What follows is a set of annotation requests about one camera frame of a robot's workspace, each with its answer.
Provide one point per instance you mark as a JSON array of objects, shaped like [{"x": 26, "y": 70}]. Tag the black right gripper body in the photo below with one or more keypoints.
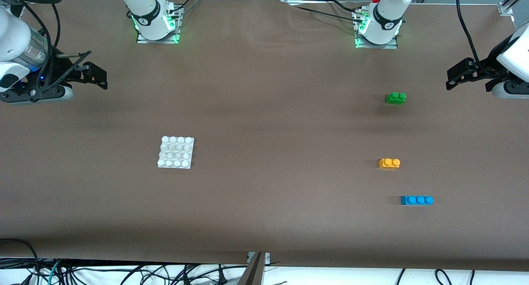
[{"x": 59, "y": 72}]

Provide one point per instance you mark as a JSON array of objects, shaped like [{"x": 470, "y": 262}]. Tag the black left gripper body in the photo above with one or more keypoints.
[{"x": 486, "y": 70}]

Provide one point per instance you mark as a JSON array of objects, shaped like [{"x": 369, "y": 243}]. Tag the white studded base plate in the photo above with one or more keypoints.
[{"x": 175, "y": 152}]

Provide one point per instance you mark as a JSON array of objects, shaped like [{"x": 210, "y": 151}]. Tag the yellow two-stud block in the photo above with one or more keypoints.
[{"x": 389, "y": 164}]

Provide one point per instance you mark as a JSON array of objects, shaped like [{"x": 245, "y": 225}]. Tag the green two-stud block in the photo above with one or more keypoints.
[{"x": 396, "y": 98}]

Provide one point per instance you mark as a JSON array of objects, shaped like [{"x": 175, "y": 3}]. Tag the blue three-stud block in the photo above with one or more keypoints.
[{"x": 416, "y": 200}]

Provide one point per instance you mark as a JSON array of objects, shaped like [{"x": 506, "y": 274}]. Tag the aluminium profile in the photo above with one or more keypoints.
[{"x": 512, "y": 1}]

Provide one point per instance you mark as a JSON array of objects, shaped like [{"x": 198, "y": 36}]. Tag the brown table cover sheet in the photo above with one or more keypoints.
[{"x": 264, "y": 90}]

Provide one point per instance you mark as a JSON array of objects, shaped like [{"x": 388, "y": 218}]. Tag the grey slanted beam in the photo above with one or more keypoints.
[{"x": 252, "y": 272}]

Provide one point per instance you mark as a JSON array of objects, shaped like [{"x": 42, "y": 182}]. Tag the small metal bracket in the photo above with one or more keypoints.
[{"x": 268, "y": 257}]

